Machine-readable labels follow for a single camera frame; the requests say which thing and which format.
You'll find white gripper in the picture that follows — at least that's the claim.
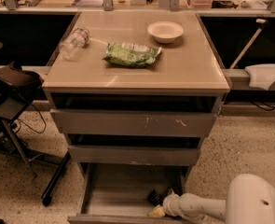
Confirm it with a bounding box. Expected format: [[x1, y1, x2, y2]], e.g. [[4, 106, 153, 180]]
[[147, 189, 183, 217]]

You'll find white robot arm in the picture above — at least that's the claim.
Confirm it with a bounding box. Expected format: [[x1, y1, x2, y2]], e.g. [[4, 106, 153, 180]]
[[147, 174, 275, 224]]

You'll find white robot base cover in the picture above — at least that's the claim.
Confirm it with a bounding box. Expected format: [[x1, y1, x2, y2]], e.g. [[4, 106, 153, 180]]
[[245, 63, 275, 91]]

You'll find middle grey drawer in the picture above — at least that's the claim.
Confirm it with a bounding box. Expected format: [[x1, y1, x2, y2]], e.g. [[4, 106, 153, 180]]
[[68, 146, 199, 166]]

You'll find grey drawer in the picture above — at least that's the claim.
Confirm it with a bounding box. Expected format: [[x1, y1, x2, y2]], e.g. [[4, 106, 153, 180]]
[[68, 164, 189, 224], [68, 146, 199, 166], [50, 109, 216, 137]]

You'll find bottom grey drawer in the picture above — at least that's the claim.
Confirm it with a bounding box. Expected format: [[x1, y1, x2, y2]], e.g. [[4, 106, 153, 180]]
[[68, 164, 189, 224]]

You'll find grey drawer cabinet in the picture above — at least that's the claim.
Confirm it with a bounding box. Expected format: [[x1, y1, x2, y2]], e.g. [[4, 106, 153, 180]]
[[42, 10, 231, 224]]

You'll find top grey drawer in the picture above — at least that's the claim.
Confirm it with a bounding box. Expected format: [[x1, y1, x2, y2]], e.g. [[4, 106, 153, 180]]
[[50, 109, 216, 137]]

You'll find green chip bag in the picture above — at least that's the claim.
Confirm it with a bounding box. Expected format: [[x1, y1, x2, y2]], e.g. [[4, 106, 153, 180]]
[[103, 42, 162, 68]]

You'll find white bowl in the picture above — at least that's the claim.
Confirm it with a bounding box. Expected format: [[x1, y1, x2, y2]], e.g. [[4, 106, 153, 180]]
[[147, 21, 184, 44]]

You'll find clear plastic water bottle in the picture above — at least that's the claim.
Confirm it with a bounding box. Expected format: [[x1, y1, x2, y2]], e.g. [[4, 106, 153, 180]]
[[59, 27, 89, 61]]

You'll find black stand with headset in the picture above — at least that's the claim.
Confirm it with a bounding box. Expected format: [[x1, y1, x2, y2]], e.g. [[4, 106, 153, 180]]
[[0, 40, 72, 207]]

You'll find white stick with tip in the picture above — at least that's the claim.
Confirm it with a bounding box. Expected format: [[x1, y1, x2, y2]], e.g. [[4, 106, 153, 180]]
[[229, 19, 268, 69]]

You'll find black cable on floor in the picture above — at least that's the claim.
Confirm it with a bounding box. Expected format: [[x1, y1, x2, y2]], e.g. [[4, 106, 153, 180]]
[[17, 102, 48, 134]]

